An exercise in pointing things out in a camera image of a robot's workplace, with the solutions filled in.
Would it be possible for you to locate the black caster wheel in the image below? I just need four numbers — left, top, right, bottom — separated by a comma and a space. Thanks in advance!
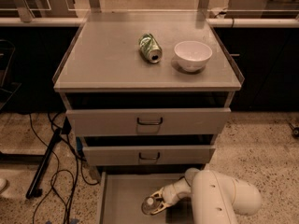
288, 123, 299, 138

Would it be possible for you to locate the black floor cable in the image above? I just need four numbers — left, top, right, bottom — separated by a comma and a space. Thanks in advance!
28, 112, 100, 224

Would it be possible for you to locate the crushed green soda can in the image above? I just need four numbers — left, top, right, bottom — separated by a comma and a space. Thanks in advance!
139, 34, 163, 63

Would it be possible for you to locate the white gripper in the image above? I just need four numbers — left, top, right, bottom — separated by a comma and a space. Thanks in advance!
150, 181, 183, 215

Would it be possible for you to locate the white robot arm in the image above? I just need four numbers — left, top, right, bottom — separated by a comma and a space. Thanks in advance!
142, 168, 262, 224

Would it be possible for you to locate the grey bottom drawer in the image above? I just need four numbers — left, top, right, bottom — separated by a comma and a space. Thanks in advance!
95, 173, 193, 224

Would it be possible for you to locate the grey top drawer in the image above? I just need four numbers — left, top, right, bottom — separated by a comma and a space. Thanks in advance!
66, 108, 231, 136

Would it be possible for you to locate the grey drawer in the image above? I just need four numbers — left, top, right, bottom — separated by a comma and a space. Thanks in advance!
95, 173, 193, 224
66, 108, 231, 136
83, 145, 215, 166

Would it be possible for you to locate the clear plastic water bottle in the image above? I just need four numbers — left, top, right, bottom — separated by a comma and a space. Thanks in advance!
141, 197, 160, 215

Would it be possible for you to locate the grey middle drawer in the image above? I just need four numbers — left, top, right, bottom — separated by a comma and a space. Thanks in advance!
83, 145, 215, 166

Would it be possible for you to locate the black chair frame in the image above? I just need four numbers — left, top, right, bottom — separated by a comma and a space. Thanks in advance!
0, 39, 21, 110

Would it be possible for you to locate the white counter rail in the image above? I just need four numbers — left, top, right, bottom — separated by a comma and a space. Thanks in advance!
0, 18, 299, 28

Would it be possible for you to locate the white ceramic bowl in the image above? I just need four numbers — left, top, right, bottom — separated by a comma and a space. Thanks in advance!
174, 41, 213, 72

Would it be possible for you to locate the black floor stand bar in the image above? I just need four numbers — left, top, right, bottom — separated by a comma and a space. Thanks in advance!
25, 128, 61, 199

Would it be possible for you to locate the grey drawer cabinet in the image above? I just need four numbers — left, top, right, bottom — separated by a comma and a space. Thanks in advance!
53, 11, 244, 172

